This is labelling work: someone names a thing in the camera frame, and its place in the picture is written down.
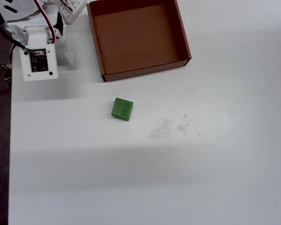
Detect white camera mount with circuit board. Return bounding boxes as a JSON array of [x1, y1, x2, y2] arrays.
[[19, 27, 59, 82]]

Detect green cube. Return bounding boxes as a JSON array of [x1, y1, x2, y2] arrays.
[[111, 97, 134, 122]]

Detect brown cardboard box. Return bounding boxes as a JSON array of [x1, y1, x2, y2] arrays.
[[86, 0, 192, 83]]

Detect dark table clamp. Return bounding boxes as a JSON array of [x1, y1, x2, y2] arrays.
[[0, 63, 13, 88]]

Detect red black white servo cable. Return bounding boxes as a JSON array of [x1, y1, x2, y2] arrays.
[[34, 0, 57, 45]]

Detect black camera cable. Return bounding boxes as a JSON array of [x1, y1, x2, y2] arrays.
[[0, 24, 39, 53]]

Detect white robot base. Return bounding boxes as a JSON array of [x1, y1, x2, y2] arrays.
[[59, 0, 88, 24]]

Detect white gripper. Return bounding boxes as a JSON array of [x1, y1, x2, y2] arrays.
[[4, 20, 76, 70]]

